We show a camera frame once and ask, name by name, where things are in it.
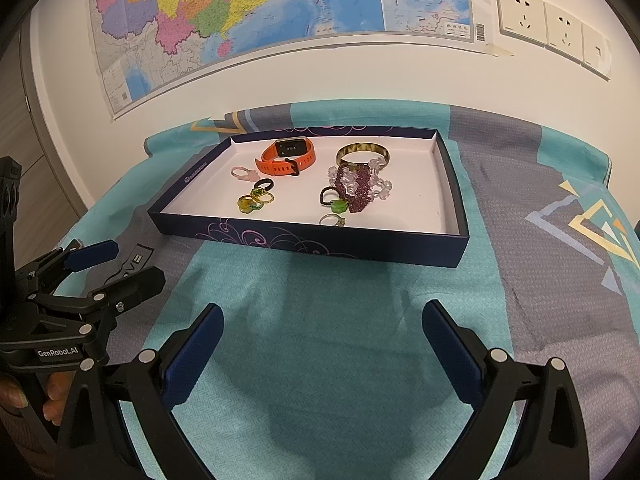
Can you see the clear tape strip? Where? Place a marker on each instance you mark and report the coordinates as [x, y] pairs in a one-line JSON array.
[[500, 51]]

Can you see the orange wrist watch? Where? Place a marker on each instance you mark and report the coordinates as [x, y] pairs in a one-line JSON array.
[[270, 165]]

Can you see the grey cabinet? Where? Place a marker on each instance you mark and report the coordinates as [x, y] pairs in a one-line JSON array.
[[40, 150]]

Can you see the teal grey printed blanket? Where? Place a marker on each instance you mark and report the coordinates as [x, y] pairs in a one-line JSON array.
[[310, 360]]

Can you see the tortoiseshell bangle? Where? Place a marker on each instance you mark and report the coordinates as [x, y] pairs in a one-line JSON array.
[[360, 147]]

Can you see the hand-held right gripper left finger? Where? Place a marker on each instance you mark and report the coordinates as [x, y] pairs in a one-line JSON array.
[[197, 350]]

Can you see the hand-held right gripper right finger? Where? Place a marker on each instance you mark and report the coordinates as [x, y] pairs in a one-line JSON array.
[[450, 347]]

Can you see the white wall socket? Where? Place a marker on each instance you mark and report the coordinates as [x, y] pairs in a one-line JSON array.
[[564, 30], [520, 12], [597, 52]]

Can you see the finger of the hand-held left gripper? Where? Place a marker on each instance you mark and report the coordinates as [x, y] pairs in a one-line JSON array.
[[132, 282], [92, 255]]

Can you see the dark blue cardboard box tray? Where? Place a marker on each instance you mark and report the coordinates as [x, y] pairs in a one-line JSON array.
[[410, 195]]

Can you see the person's left hand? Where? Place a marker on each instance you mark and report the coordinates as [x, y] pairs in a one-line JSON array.
[[55, 400]]

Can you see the colourful wall map poster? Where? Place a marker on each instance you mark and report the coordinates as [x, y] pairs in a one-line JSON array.
[[225, 0]]

